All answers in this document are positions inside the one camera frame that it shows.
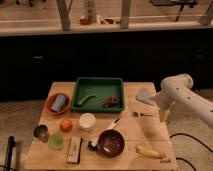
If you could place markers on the orange fruit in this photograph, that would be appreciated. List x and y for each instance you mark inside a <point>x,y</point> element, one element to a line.
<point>66,125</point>

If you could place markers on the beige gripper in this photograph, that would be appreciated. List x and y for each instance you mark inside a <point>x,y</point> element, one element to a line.
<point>164,114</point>

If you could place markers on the grey blue can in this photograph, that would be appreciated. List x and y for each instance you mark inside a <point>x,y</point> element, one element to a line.
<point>59,103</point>

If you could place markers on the dark red bowl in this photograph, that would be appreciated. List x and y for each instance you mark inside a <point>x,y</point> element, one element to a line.
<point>110,144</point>

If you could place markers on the green plastic cup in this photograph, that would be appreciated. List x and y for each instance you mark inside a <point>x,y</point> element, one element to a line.
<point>56,141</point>

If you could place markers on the red object on shelf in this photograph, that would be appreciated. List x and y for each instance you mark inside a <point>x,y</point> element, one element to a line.
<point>84,21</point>

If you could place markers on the orange plastic bowl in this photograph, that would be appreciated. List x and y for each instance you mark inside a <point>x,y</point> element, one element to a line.
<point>49,102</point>

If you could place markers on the green chili pepper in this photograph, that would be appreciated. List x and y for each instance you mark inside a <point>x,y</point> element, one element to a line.
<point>84,99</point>

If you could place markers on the brown grape bunch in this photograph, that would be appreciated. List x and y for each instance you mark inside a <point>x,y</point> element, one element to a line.
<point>110,101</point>

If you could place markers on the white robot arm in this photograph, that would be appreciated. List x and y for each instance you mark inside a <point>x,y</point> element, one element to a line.
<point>178,89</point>

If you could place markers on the metal cup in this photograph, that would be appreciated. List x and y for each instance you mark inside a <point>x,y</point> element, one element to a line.
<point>42,133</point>

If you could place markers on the white round container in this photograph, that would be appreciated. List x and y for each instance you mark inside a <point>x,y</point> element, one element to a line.
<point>87,121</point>

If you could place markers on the wooden block eraser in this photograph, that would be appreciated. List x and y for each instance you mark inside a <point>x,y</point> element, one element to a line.
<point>74,150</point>

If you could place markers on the silver metal fork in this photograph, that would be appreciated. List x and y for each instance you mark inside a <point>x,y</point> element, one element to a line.
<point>140,114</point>

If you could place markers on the black pole left corner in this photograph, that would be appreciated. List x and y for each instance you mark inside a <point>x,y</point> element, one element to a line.
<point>11,144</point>

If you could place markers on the green plastic tray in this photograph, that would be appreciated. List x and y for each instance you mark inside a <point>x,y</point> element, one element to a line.
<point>103,88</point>

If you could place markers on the grey triangular cloth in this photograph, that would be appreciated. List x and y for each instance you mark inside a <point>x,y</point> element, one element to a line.
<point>145,97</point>

